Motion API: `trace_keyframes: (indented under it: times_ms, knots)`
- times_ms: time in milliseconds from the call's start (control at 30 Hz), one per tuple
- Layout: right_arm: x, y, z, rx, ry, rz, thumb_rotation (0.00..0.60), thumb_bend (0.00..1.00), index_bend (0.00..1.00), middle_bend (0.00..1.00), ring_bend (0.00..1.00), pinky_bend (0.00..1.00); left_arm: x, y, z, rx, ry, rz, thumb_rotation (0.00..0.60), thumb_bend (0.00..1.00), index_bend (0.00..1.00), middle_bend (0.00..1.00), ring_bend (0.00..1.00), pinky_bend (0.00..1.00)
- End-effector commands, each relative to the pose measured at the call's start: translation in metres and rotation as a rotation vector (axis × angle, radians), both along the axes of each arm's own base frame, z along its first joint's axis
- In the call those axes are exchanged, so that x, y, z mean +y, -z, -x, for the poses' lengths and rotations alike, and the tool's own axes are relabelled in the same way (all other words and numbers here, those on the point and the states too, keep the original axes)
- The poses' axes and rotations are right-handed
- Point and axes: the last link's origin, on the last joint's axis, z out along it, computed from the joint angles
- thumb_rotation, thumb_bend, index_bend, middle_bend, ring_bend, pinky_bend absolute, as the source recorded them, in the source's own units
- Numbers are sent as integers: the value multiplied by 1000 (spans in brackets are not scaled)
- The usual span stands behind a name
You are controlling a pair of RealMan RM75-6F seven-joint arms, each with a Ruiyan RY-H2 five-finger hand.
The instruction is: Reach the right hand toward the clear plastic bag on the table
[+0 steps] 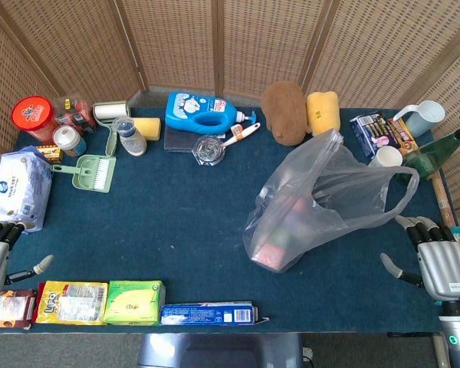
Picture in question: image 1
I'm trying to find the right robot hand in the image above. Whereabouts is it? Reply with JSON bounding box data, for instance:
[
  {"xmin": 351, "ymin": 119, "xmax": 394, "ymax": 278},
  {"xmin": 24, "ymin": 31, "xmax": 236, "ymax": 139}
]
[{"xmin": 380, "ymin": 215, "xmax": 460, "ymax": 302}]

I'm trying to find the clear plastic bag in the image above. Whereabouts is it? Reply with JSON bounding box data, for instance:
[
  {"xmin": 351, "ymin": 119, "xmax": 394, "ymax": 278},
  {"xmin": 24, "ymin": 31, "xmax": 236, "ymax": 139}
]
[{"xmin": 241, "ymin": 129, "xmax": 421, "ymax": 274}]

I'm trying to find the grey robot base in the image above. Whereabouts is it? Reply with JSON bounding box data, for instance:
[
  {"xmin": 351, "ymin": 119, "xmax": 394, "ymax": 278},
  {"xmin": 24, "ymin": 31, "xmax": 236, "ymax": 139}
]
[{"xmin": 136, "ymin": 332, "xmax": 304, "ymax": 368}]

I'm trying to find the white flour bag blue print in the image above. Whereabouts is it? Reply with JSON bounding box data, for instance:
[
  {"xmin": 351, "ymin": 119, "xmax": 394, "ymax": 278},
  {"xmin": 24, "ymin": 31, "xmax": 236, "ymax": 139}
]
[{"xmin": 0, "ymin": 145, "xmax": 54, "ymax": 234}]

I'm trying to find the brown cookie box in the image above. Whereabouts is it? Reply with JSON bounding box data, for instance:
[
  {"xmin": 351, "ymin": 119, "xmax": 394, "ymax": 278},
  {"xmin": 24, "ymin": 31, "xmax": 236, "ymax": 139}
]
[{"xmin": 0, "ymin": 288, "xmax": 38, "ymax": 330}]

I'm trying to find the wooden stick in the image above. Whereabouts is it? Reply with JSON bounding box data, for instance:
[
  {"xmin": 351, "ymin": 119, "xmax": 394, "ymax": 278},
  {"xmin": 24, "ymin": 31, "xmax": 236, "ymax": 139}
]
[{"xmin": 431, "ymin": 171, "xmax": 457, "ymax": 228}]

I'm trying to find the yellow Lipo biscuit packet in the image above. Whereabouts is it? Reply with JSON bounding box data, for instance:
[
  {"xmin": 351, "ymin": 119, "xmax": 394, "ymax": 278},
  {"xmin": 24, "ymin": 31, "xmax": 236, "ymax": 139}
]
[{"xmin": 34, "ymin": 280, "xmax": 110, "ymax": 326}]

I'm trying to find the green spray bottle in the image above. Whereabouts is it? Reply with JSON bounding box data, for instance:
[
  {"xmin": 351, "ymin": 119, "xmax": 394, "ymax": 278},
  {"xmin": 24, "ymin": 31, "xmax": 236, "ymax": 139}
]
[{"xmin": 401, "ymin": 116, "xmax": 460, "ymax": 181}]

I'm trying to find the small yellow red box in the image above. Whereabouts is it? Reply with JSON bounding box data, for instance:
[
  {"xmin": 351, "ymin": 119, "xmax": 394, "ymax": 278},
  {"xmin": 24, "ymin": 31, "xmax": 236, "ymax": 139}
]
[{"xmin": 35, "ymin": 144, "xmax": 64, "ymax": 165}]

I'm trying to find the green mini dustpan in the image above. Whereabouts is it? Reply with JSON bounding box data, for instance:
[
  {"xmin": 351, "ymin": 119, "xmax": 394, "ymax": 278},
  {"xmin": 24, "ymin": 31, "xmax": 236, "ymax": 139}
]
[{"xmin": 50, "ymin": 154, "xmax": 117, "ymax": 194}]

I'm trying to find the white paper cup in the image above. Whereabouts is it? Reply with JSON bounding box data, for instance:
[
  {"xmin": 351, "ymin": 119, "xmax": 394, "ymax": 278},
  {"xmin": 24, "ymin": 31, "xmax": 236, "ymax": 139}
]
[{"xmin": 368, "ymin": 146, "xmax": 404, "ymax": 169}]

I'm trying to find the white bristle mini brush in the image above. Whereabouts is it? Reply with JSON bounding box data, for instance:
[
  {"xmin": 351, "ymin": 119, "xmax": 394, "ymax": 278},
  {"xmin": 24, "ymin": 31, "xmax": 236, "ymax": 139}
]
[{"xmin": 92, "ymin": 158, "xmax": 113, "ymax": 190}]

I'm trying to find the red yellow snack packet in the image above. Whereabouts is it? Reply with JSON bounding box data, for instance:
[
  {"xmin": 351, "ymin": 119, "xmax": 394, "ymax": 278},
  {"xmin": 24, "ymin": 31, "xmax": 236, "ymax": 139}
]
[{"xmin": 386, "ymin": 117, "xmax": 420, "ymax": 155}]

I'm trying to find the small jar white lid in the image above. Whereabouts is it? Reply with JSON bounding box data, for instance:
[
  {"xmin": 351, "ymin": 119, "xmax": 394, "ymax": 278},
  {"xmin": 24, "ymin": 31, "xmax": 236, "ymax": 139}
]
[{"xmin": 52, "ymin": 125, "xmax": 87, "ymax": 158}]

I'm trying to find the green tissue pack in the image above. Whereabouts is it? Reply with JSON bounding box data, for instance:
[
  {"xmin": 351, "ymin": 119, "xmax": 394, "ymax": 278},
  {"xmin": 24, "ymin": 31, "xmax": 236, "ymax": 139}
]
[{"xmin": 103, "ymin": 279, "xmax": 166, "ymax": 327}]

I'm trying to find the red lid plastic jar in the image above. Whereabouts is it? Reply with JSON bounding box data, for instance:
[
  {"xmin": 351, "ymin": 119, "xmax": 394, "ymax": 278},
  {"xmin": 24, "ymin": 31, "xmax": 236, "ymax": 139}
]
[{"xmin": 10, "ymin": 95, "xmax": 58, "ymax": 146}]

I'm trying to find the pale blue plastic jug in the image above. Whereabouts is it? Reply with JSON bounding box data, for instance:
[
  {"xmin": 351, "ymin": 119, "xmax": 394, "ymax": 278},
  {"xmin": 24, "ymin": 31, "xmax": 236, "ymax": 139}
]
[{"xmin": 392, "ymin": 100, "xmax": 446, "ymax": 139}]

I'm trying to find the dark blue snack packet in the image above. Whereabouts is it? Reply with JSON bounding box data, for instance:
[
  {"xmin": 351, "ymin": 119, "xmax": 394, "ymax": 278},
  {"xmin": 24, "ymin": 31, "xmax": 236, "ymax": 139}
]
[{"xmin": 350, "ymin": 111, "xmax": 399, "ymax": 161}]

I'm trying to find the red black snack packet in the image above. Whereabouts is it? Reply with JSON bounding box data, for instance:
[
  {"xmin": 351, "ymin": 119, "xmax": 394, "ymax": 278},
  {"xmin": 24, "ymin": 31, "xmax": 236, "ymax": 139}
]
[{"xmin": 54, "ymin": 94, "xmax": 97, "ymax": 136}]

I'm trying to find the clear bottle blue cap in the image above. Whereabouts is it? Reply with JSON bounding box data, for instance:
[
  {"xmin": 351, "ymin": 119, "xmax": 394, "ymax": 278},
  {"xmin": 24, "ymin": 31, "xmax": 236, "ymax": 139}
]
[{"xmin": 113, "ymin": 116, "xmax": 148, "ymax": 157}]

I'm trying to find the blue felt table cover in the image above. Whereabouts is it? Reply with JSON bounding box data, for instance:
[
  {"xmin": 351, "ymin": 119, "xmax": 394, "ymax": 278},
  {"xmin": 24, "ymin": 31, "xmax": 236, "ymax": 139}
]
[{"xmin": 0, "ymin": 106, "xmax": 456, "ymax": 334}]

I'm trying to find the yellow sponge block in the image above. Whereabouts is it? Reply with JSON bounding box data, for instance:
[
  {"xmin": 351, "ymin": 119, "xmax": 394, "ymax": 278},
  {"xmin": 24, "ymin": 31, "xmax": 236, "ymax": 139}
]
[
  {"xmin": 305, "ymin": 90, "xmax": 342, "ymax": 137},
  {"xmin": 132, "ymin": 117, "xmax": 163, "ymax": 141}
]

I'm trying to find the blue toothpaste box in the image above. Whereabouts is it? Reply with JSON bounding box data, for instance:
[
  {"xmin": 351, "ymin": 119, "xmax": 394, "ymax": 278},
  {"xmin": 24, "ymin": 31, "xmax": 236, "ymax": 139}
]
[{"xmin": 159, "ymin": 301, "xmax": 270, "ymax": 326}]

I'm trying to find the grey cleaning cloth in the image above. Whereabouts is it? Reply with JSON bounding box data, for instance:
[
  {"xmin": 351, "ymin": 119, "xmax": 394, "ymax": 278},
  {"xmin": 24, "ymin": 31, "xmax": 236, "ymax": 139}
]
[{"xmin": 163, "ymin": 126, "xmax": 197, "ymax": 153}]

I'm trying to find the brown plush toy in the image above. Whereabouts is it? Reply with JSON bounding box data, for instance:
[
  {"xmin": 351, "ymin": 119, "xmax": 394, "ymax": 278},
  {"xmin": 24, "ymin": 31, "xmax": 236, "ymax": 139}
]
[{"xmin": 261, "ymin": 80, "xmax": 311, "ymax": 146}]

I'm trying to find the packed steel wool scrubber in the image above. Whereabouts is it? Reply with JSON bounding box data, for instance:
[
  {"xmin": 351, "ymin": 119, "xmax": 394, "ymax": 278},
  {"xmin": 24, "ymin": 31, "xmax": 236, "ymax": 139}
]
[{"xmin": 191, "ymin": 134, "xmax": 228, "ymax": 167}]

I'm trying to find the white brush orange label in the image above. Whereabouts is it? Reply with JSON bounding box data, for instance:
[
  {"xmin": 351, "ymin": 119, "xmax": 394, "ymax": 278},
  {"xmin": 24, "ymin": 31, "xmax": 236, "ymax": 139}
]
[{"xmin": 221, "ymin": 122, "xmax": 261, "ymax": 149}]

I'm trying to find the blue detergent pump bottle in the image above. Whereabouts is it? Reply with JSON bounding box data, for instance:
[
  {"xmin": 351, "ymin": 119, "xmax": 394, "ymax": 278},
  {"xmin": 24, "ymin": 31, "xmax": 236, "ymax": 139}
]
[{"xmin": 164, "ymin": 90, "xmax": 258, "ymax": 135}]

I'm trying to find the wicker folding screen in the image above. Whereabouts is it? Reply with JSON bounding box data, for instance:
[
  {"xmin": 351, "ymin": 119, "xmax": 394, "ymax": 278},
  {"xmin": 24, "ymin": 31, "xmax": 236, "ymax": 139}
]
[{"xmin": 0, "ymin": 0, "xmax": 460, "ymax": 228}]

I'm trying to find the lint roller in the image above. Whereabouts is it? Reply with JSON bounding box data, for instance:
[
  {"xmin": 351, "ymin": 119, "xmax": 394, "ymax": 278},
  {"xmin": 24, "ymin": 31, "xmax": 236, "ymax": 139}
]
[{"xmin": 92, "ymin": 100, "xmax": 132, "ymax": 157}]

